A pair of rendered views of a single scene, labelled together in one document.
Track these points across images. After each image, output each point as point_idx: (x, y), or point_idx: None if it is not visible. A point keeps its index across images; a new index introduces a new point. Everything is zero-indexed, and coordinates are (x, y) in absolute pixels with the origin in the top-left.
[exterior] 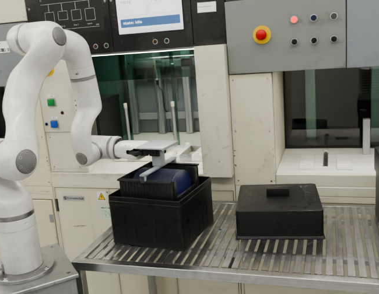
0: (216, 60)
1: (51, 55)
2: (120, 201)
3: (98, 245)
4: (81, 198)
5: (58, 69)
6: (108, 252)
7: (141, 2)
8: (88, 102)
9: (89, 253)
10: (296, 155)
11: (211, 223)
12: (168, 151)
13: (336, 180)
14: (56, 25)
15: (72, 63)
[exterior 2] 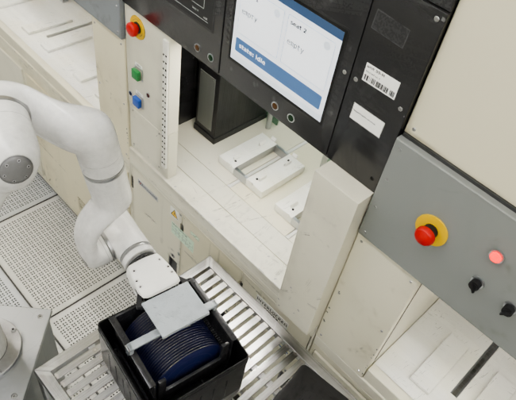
0: (339, 213)
1: (1, 190)
2: (105, 342)
3: (85, 349)
4: (155, 198)
5: (149, 38)
6: (82, 375)
7: (271, 34)
8: (102, 205)
9: (63, 363)
10: (448, 321)
11: (234, 392)
12: (304, 175)
13: None
14: (12, 152)
15: (77, 156)
